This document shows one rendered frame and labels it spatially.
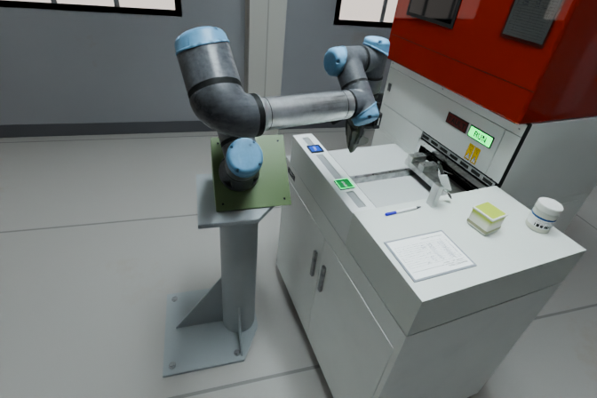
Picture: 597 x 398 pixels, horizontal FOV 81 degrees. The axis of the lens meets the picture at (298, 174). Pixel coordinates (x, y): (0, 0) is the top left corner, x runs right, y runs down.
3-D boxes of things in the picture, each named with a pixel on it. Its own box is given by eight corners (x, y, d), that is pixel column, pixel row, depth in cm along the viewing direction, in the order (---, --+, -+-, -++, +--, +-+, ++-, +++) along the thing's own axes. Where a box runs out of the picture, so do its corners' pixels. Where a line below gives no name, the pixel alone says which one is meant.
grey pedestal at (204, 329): (163, 378, 155) (132, 244, 110) (167, 296, 190) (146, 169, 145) (275, 354, 168) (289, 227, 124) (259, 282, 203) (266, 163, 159)
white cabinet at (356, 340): (364, 251, 232) (394, 143, 188) (471, 401, 159) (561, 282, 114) (273, 274, 210) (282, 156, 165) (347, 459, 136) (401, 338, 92)
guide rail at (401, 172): (423, 171, 166) (425, 165, 164) (425, 172, 164) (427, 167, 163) (329, 185, 148) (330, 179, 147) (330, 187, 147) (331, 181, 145)
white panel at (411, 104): (378, 126, 203) (395, 57, 182) (487, 214, 141) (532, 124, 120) (374, 127, 202) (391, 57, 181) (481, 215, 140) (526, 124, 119)
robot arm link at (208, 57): (224, 153, 122) (181, 91, 69) (212, 113, 124) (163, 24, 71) (257, 143, 123) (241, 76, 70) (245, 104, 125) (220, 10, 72)
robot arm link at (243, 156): (229, 186, 119) (232, 178, 107) (218, 149, 121) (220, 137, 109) (263, 177, 123) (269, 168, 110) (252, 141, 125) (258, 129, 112)
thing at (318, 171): (308, 159, 164) (312, 132, 157) (369, 239, 122) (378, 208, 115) (290, 162, 161) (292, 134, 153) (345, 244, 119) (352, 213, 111)
